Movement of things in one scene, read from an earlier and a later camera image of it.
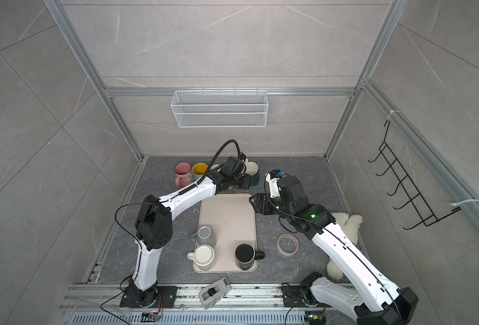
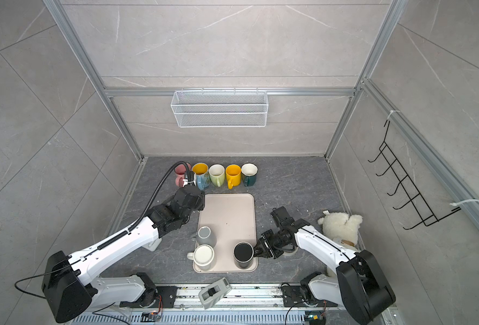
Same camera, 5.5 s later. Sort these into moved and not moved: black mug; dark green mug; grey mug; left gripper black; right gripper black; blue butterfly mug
Moved: left gripper black; right gripper black
Not moved: dark green mug; black mug; blue butterfly mug; grey mug
